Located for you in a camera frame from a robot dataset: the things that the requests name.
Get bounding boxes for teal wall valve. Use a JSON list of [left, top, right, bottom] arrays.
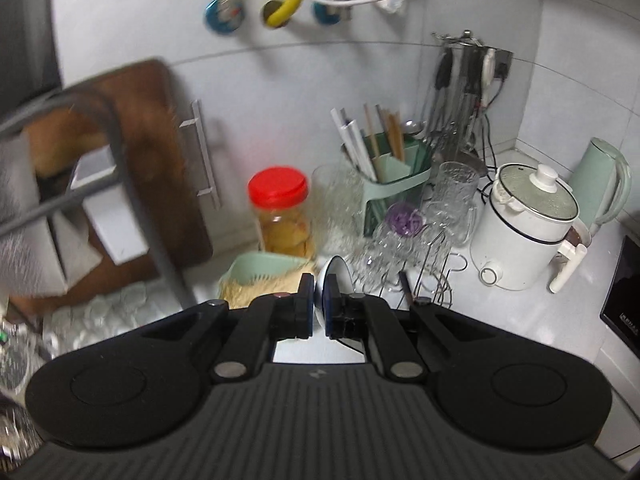
[[311, 0, 354, 26]]

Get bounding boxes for pale green electric kettle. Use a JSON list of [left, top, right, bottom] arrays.
[[566, 137, 633, 235]]

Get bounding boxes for dark grey knife rack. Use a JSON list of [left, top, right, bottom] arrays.
[[0, 82, 198, 311]]

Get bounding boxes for chrome wire glass rack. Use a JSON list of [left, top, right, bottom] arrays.
[[350, 227, 469, 309]]

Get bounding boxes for green plastic basket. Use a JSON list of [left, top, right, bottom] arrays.
[[219, 252, 315, 311]]

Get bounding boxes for plastic jar red lid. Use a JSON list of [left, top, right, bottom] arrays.
[[247, 165, 314, 262]]

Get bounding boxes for black power cable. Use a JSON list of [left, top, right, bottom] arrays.
[[470, 80, 503, 201]]

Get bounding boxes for enoki mushrooms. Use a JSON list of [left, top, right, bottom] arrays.
[[221, 272, 303, 311]]

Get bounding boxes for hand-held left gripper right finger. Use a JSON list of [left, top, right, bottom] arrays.
[[324, 275, 501, 385]]

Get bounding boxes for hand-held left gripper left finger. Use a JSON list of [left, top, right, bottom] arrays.
[[135, 273, 316, 386]]

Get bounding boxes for bundle of mixed chopsticks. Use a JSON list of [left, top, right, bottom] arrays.
[[329, 102, 408, 183]]

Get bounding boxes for steel cleaver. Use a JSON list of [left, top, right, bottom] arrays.
[[0, 140, 68, 297]]

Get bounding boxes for white electric cooking pot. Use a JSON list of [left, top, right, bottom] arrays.
[[469, 162, 582, 292]]

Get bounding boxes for green utensil holder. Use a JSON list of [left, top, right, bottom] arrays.
[[341, 131, 435, 239]]

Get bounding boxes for textured glass mug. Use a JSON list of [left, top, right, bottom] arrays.
[[311, 162, 373, 257], [434, 160, 485, 247]]

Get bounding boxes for white ceramic spoon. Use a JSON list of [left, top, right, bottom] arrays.
[[317, 255, 352, 322]]

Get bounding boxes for blue wall valve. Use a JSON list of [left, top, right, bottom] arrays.
[[202, 0, 246, 36]]

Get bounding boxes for purple cup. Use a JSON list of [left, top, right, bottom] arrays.
[[387, 202, 427, 239]]

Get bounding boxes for clear drinking glass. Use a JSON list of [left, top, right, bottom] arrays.
[[80, 295, 126, 333], [117, 280, 168, 321], [42, 310, 88, 351]]

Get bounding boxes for wall socket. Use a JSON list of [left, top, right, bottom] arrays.
[[481, 47, 514, 82]]

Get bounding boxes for row of hanging kitchen utensils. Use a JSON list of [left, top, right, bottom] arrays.
[[422, 30, 496, 162]]

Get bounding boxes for wooden cutting board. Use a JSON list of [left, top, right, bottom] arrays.
[[7, 58, 221, 313]]

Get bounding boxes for patterned cup white handle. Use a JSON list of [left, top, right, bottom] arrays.
[[548, 224, 593, 295]]

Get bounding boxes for white rack container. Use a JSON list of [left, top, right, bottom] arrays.
[[69, 146, 147, 267]]

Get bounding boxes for black induction cooktop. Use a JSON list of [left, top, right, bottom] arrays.
[[599, 234, 640, 350]]

